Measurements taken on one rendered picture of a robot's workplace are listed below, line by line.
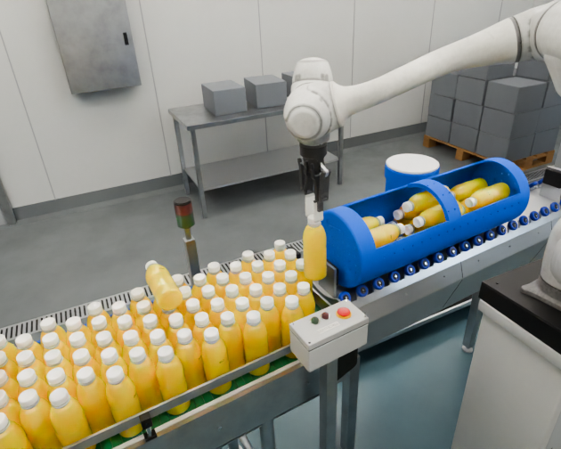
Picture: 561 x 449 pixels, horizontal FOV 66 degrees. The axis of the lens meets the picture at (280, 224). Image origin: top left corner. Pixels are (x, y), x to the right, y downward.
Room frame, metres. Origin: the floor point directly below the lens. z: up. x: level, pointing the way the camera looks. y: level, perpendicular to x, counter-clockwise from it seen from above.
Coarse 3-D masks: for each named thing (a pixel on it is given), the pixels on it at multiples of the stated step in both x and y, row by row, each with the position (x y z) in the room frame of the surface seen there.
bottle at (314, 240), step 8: (312, 224) 1.12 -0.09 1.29; (320, 224) 1.12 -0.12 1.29; (304, 232) 1.13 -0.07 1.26; (312, 232) 1.11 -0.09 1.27; (320, 232) 1.11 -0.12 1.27; (304, 240) 1.12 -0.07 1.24; (312, 240) 1.10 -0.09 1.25; (320, 240) 1.10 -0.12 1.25; (304, 248) 1.12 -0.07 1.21; (312, 248) 1.10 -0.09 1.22; (320, 248) 1.10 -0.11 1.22; (304, 256) 1.12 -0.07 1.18; (312, 256) 1.10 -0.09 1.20; (320, 256) 1.10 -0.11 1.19; (304, 264) 1.12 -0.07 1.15; (312, 264) 1.10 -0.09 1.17; (320, 264) 1.10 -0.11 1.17; (304, 272) 1.12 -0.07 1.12; (312, 272) 1.10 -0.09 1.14; (320, 272) 1.10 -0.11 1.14; (312, 280) 1.10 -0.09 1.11
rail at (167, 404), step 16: (272, 352) 0.93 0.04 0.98; (288, 352) 0.94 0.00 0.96; (240, 368) 0.87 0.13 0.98; (256, 368) 0.89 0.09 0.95; (208, 384) 0.83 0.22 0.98; (176, 400) 0.78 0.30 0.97; (96, 432) 0.69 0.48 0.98; (112, 432) 0.70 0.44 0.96; (64, 448) 0.65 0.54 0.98; (80, 448) 0.67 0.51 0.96
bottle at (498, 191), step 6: (492, 186) 1.60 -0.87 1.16; (498, 186) 1.60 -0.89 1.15; (504, 186) 1.60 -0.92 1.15; (474, 192) 1.57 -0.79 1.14; (480, 192) 1.55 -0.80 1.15; (486, 192) 1.55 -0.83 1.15; (492, 192) 1.56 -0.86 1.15; (498, 192) 1.57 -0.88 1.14; (504, 192) 1.58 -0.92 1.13; (474, 198) 1.54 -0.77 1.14; (480, 198) 1.53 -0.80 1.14; (486, 198) 1.54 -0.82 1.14; (492, 198) 1.55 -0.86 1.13; (498, 198) 1.56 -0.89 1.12; (504, 198) 1.59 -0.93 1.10; (480, 204) 1.53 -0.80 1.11; (486, 204) 1.54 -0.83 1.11
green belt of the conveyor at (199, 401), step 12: (276, 360) 0.97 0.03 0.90; (288, 360) 0.97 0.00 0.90; (240, 384) 0.88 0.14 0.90; (204, 396) 0.85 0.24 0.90; (216, 396) 0.84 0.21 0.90; (192, 408) 0.81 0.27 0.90; (156, 420) 0.78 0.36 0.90; (168, 420) 0.77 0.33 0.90; (144, 432) 0.74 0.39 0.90; (96, 444) 0.72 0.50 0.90; (108, 444) 0.71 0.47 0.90; (120, 444) 0.71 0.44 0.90
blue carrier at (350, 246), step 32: (384, 192) 1.49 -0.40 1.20; (416, 192) 1.64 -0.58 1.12; (448, 192) 1.44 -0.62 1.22; (512, 192) 1.63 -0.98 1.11; (352, 224) 1.23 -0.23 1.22; (448, 224) 1.35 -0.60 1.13; (480, 224) 1.44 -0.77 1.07; (352, 256) 1.20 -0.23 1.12; (384, 256) 1.20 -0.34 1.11; (416, 256) 1.29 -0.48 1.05
